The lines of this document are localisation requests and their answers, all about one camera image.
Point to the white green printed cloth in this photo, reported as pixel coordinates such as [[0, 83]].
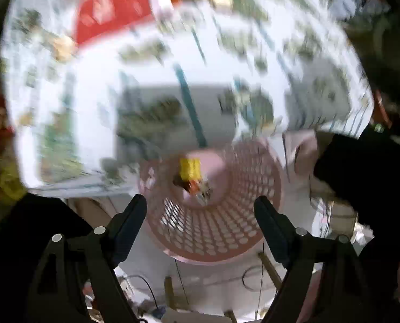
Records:
[[220, 67]]

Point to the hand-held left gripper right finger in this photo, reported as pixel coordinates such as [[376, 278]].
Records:
[[271, 230]]

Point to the yellow snack wrapper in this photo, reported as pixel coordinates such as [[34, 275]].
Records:
[[189, 171]]

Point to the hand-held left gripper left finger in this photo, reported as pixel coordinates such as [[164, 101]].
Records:
[[129, 230]]

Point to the pale pink wrapper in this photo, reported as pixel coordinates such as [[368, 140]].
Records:
[[302, 154]]

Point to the wooden stool leg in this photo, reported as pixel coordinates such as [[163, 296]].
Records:
[[270, 271], [173, 292]]

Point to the red packet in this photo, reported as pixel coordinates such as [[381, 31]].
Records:
[[112, 10]]

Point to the pink perforated plastic basket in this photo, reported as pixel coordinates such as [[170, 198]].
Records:
[[220, 235]]

